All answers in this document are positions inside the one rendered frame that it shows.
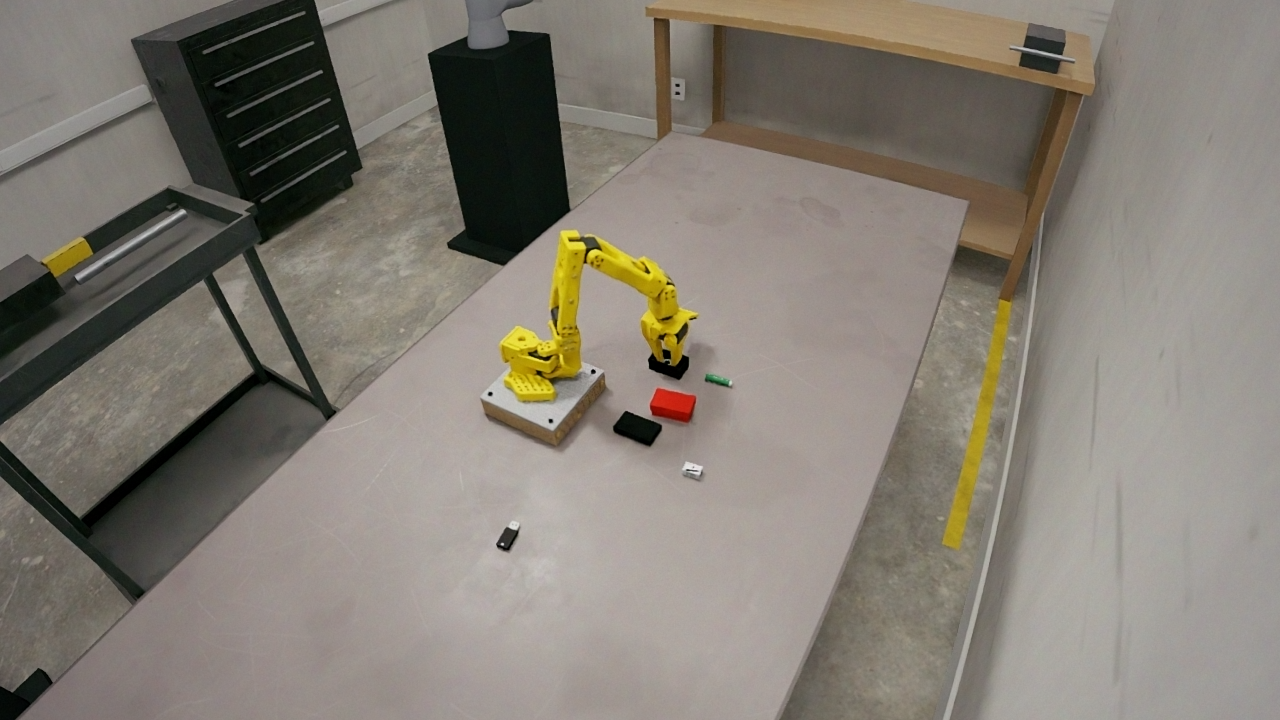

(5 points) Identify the red flat box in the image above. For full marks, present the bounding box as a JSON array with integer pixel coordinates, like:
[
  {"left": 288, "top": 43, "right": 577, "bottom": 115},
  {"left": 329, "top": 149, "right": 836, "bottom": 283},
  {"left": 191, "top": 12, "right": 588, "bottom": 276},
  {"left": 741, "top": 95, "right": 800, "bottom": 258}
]
[{"left": 650, "top": 388, "right": 696, "bottom": 419}]

